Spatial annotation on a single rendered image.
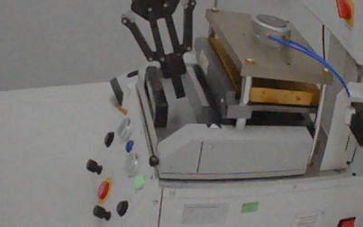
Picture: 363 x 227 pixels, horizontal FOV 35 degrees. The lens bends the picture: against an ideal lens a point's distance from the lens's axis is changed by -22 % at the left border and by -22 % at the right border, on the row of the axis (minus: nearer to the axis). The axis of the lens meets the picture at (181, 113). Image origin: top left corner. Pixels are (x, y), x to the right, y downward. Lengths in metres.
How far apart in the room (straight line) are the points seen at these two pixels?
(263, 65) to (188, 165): 0.19
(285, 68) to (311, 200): 0.26
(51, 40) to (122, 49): 0.34
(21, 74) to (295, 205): 1.72
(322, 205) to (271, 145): 0.20
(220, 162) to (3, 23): 1.64
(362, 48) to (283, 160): 0.26
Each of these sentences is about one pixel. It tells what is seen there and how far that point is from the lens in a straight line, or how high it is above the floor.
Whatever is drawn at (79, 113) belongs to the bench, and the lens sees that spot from 1.60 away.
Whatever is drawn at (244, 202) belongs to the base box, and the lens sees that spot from 1.10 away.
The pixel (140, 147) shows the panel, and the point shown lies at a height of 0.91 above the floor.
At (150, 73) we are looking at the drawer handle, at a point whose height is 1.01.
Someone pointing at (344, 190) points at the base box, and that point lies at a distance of 1.18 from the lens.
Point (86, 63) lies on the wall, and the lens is 2.68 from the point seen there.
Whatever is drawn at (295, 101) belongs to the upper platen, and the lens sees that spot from 1.11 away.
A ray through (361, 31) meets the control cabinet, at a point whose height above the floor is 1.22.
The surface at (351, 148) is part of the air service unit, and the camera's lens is 1.07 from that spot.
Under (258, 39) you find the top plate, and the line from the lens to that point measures 1.13.
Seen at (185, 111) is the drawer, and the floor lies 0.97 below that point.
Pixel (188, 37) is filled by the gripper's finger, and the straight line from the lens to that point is 1.12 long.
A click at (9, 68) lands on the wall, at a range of 2.62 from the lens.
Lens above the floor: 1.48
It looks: 26 degrees down
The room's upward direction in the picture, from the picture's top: 8 degrees clockwise
